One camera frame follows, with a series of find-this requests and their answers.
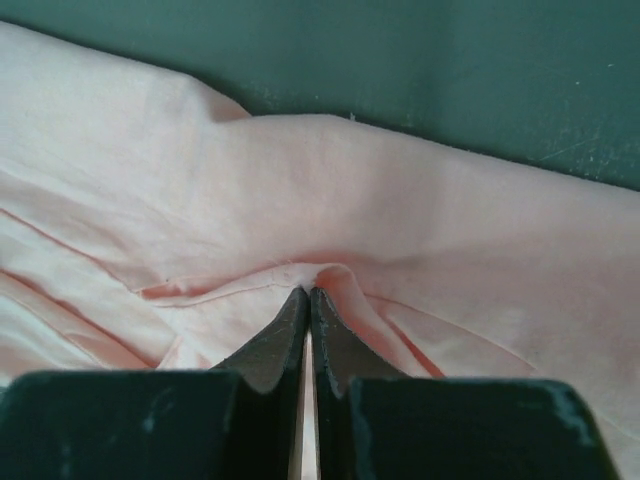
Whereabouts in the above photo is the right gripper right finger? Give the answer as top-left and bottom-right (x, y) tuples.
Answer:
(310, 288), (619, 479)

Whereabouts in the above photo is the pink t shirt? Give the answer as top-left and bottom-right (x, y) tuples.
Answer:
(1, 23), (639, 479)

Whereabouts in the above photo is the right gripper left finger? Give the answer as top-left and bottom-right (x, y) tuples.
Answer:
(1, 288), (308, 479)

